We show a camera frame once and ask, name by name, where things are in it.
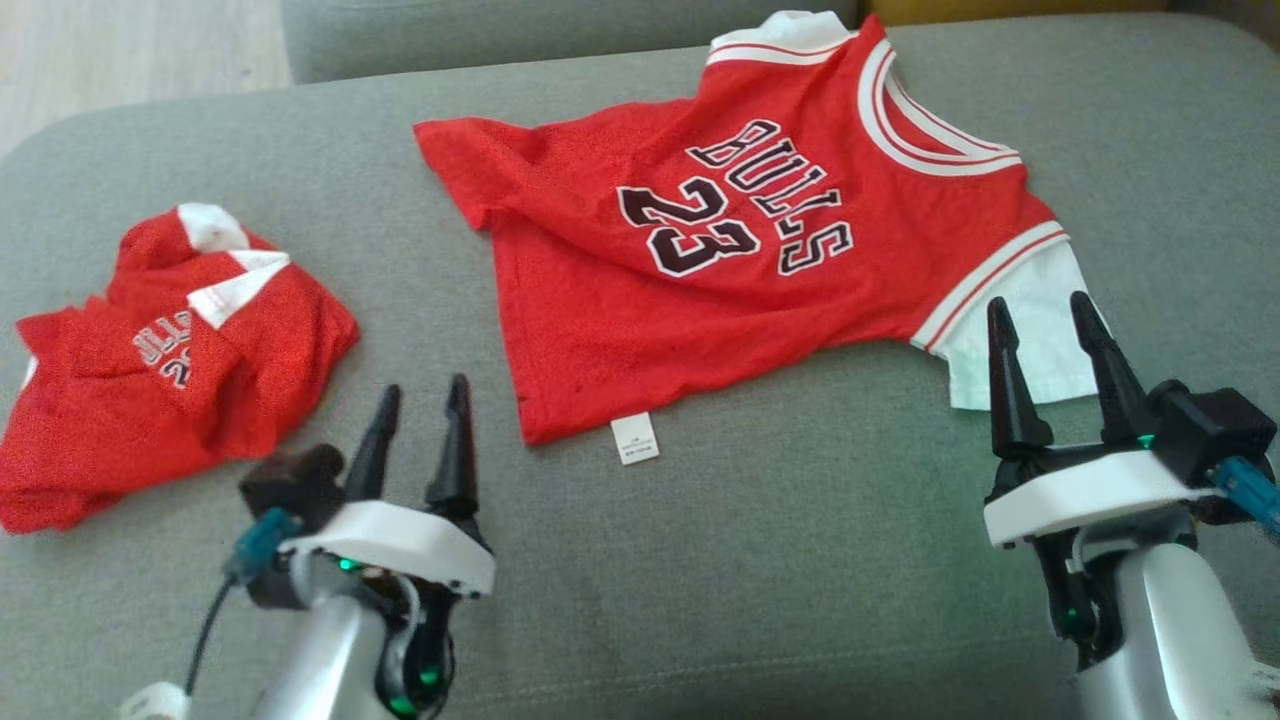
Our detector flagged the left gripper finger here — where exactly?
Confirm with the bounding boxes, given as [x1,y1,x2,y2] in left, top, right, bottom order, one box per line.
[425,374,479,521]
[345,384,403,501]

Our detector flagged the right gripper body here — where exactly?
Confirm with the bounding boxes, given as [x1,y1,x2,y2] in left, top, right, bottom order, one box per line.
[983,440,1216,549]

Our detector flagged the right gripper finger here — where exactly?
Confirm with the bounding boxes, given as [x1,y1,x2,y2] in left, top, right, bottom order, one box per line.
[1070,291,1161,446]
[987,297,1054,456]

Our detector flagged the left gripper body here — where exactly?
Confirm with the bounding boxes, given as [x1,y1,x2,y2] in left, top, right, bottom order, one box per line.
[280,498,496,719]

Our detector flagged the red Bulls jersey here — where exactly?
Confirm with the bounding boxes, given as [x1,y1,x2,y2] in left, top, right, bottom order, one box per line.
[413,10,1126,467]

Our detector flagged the red white-striped shorts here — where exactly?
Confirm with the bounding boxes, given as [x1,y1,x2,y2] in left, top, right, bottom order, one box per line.
[0,203,361,534]

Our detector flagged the wide grey sofa seat cushion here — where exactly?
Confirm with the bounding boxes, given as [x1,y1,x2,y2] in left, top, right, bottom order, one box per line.
[0,12,1280,720]

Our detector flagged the large yellow sofa back cushion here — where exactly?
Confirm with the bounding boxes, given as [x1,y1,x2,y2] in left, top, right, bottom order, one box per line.
[865,0,1171,28]

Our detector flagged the long grey sofa seat cushion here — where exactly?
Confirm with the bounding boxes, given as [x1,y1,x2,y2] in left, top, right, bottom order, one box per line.
[280,0,861,86]

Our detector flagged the left arm cable teal plug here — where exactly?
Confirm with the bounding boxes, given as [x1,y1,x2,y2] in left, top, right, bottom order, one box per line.
[185,508,301,701]

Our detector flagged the white cable tag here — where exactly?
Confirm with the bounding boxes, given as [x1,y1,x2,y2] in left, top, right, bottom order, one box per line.
[120,682,191,720]

